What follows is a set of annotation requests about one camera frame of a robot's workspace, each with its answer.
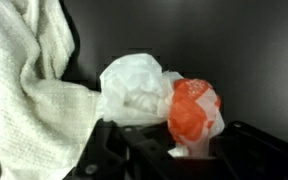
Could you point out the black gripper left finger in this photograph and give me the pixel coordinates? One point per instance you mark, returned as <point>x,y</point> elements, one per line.
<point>130,156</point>

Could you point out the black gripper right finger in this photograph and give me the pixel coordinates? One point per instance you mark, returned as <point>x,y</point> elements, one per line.
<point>260,156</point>

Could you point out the white towel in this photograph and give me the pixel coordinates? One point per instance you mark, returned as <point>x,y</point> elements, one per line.
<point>34,106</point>

